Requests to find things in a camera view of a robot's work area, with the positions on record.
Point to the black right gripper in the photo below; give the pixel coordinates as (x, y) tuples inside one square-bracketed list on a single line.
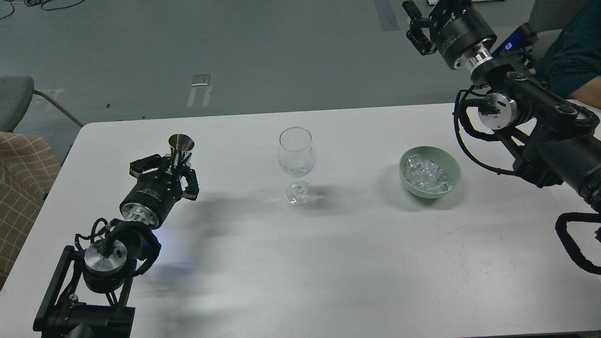
[(451, 28)]

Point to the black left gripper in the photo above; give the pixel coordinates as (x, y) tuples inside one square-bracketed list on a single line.
[(156, 191)]

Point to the steel cocktail jigger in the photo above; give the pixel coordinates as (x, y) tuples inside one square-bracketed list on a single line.
[(181, 146)]

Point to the clear ice cubes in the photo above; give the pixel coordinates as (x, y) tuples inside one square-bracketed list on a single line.
[(426, 175)]

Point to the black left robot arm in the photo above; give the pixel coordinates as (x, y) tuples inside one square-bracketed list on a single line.
[(90, 287)]

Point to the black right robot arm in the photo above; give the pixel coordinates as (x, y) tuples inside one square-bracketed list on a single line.
[(551, 139)]

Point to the person forearm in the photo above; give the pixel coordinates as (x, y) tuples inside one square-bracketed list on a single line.
[(589, 94)]

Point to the clear wine glass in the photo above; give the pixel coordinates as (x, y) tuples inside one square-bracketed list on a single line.
[(296, 157)]

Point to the metal floor plate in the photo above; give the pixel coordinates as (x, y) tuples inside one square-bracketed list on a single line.
[(200, 80)]

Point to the green bowl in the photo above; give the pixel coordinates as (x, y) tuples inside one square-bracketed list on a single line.
[(444, 159)]

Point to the person teal torso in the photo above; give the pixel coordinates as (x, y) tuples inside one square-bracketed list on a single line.
[(574, 58)]

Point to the grey chair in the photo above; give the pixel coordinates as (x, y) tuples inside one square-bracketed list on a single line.
[(16, 94)]

